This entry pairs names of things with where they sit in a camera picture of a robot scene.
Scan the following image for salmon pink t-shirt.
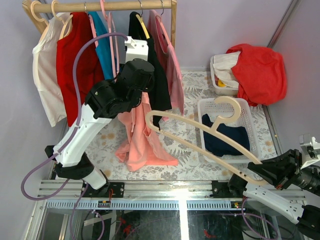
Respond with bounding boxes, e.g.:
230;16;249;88
115;92;179;172

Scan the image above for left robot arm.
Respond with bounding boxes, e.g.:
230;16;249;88
45;58;155;198

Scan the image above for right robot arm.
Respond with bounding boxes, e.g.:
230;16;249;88
227;149;320;240

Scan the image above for orange-red t-shirt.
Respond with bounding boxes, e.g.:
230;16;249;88
226;43;288;107

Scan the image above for black hanging t-shirt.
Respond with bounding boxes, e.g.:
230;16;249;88
128;11;173;131

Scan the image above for pink hanging t-shirt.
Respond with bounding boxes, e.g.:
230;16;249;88
147;9;185;116

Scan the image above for yellow hanger with black shirt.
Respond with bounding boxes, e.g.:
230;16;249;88
135;0;150;39

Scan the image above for blue hanging t-shirt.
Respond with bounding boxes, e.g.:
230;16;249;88
89;11;114;80

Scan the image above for red hanging t-shirt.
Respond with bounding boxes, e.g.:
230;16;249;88
56;11;106;127

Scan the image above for pink hanger with blue shirt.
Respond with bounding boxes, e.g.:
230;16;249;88
84;2;97;38

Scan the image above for white hanging t-shirt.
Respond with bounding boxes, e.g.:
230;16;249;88
32;17;67;127

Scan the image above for beige hanger with red shirt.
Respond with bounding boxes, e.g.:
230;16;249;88
51;0;73;40

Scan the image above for navy blue folded garment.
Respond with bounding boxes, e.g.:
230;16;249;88
201;113;251;158

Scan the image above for small white laundry basket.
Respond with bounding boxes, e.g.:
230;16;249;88
210;55;238;97

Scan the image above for white perforated plastic basket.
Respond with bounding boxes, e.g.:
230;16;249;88
197;98;262;164

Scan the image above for yellow object in basket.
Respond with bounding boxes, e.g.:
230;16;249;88
217;79;226;88

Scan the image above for white garment in basket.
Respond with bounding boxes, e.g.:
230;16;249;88
213;51;240;88

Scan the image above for wooden clothes rack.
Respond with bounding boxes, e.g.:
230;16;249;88
22;0;177;46

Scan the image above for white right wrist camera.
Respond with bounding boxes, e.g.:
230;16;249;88
299;133;320;169

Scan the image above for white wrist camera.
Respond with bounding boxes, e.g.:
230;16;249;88
299;133;320;169
124;36;149;63

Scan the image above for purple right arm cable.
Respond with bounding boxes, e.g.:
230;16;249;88
241;197;280;240

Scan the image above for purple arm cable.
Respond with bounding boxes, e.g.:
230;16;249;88
20;32;129;201
241;197;280;240

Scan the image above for grey slotted cable duct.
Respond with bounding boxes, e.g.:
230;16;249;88
46;199;247;211

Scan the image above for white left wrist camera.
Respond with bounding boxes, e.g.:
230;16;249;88
124;36;149;63

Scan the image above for aluminium frame rail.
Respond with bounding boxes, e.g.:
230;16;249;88
37;180;306;201

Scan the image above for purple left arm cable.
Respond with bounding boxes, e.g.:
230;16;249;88
20;32;129;201

